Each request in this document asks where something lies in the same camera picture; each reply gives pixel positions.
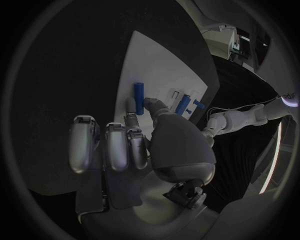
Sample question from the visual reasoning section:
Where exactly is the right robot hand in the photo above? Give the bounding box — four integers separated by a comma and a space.
66, 96, 222, 240

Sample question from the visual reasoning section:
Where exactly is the white workshop machine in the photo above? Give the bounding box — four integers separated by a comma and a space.
200, 23, 239, 61

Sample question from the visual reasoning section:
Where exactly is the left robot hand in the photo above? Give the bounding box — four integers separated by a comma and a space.
200, 129, 216, 148

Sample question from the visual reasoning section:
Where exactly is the white task board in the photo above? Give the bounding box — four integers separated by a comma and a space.
113, 30, 209, 142

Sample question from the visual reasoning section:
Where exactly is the long blue cylinder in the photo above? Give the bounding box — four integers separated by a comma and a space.
174, 94, 192, 117
133, 82, 145, 116

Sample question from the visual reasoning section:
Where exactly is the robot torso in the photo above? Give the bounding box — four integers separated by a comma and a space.
277, 87, 300, 113

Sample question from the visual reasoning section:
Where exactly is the white cable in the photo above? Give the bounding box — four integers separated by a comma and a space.
206, 95, 282, 121

